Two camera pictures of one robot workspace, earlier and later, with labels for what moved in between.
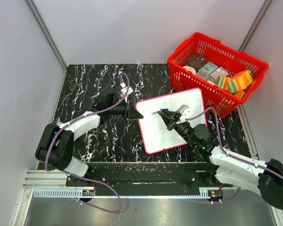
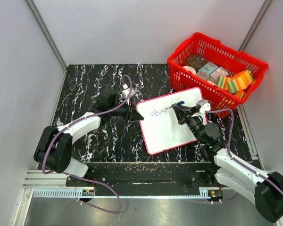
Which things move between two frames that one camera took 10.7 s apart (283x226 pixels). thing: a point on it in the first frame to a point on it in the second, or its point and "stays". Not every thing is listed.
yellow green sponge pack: x=221 y=82 stays
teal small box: x=208 y=68 stays
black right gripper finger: x=171 y=114 to x=179 y=109
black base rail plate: x=152 y=175 stays
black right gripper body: x=176 y=123 to x=193 y=121
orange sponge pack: x=239 y=81 stays
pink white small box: x=220 y=72 stays
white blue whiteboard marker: x=162 y=109 to x=178 y=103
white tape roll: x=190 y=68 stays
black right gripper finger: x=169 y=119 to x=180 y=113
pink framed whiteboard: x=155 y=135 stays
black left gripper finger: x=135 y=114 stays
